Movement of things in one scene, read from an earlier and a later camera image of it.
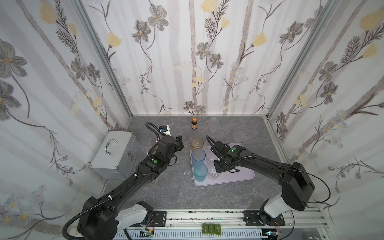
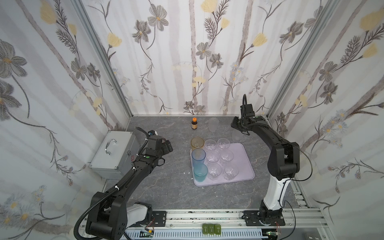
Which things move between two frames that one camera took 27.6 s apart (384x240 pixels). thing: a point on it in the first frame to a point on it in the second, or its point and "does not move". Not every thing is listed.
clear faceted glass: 212,174 to 210,144
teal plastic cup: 200,171 does not move
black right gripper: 217,147 to 237,121
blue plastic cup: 198,156 does not move
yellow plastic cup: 196,143 does not move
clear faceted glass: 211,156 does not move
